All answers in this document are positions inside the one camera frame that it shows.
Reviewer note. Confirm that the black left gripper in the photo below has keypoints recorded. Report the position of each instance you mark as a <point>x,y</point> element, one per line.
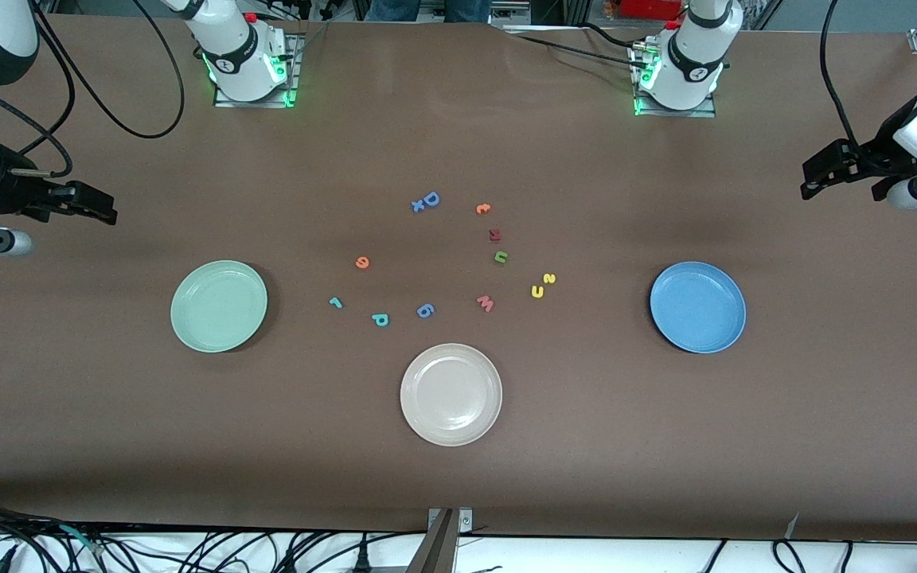
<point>882,155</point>

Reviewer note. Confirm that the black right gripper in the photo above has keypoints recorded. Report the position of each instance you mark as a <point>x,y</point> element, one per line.
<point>9,194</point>

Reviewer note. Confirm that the teal foam letter p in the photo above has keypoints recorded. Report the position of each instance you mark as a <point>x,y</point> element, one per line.
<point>380,319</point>

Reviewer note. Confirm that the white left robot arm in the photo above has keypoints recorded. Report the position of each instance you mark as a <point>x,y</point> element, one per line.
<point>689,64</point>

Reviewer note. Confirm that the mint green plate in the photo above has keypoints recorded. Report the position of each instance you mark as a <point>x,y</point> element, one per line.
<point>218,306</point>

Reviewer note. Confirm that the blue plate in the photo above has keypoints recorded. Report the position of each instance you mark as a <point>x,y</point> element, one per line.
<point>697,307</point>

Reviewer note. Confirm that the red box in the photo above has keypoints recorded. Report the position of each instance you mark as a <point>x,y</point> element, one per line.
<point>649,8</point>

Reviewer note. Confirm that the blue foam letter D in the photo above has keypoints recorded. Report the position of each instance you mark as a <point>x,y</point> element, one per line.
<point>430,199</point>

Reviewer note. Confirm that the blue foam number 6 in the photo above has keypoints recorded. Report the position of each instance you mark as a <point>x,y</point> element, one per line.
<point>424,310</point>

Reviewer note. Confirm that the pink foam letter w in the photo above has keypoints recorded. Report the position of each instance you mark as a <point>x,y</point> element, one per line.
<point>485,303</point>

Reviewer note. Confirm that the person in blue jeans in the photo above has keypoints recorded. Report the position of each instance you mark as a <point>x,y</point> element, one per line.
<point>427,9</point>

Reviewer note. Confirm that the beige plate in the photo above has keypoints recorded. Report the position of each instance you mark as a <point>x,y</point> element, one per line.
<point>450,395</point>

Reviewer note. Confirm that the black power plug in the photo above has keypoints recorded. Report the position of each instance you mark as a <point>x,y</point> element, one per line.
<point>362,561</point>

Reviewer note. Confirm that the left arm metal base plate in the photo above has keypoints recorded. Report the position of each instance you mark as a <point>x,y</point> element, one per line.
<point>673,113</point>

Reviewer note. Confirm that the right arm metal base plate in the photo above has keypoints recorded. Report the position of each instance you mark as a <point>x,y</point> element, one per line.
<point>294,64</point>

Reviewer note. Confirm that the metal bracket post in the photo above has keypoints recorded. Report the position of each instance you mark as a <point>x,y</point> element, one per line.
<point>442,549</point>

